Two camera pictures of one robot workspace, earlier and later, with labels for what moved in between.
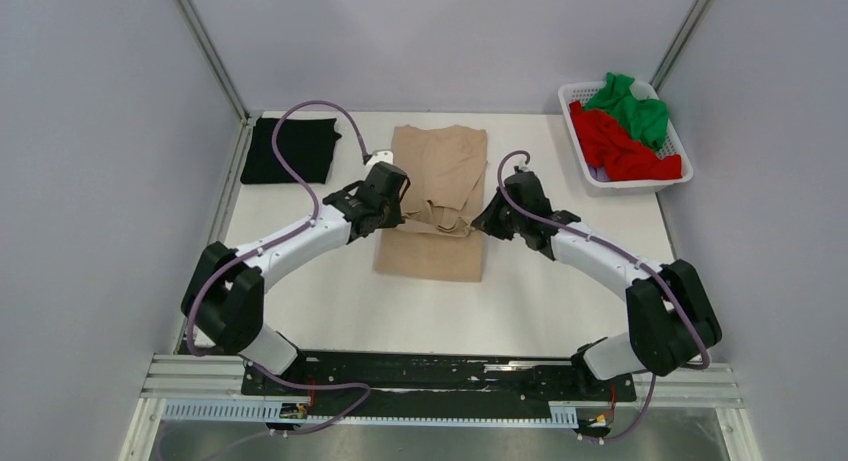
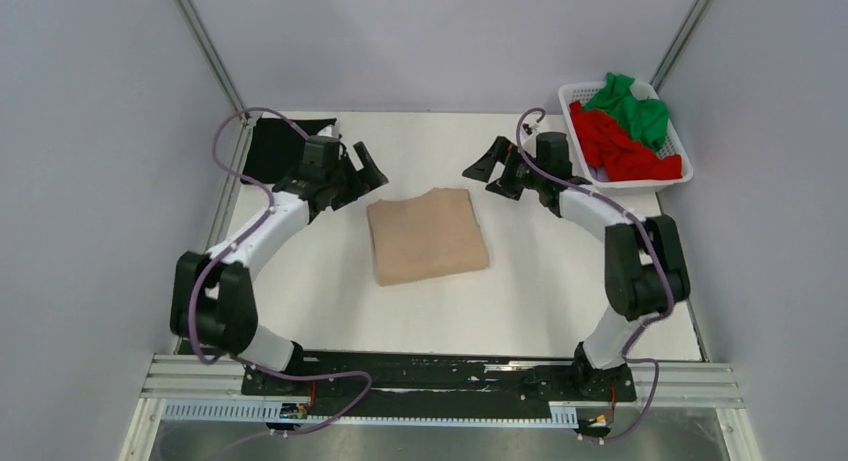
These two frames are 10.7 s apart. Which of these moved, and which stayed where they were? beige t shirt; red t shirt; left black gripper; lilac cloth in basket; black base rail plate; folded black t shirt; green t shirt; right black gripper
Moved: left black gripper; right black gripper; beige t shirt
Stayed: black base rail plate; folded black t shirt; lilac cloth in basket; red t shirt; green t shirt
